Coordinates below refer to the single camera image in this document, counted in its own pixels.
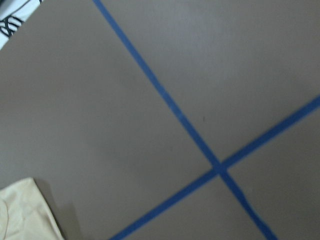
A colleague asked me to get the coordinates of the cream long-sleeve graphic shirt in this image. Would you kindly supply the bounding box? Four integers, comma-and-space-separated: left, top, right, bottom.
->
0, 177, 64, 240

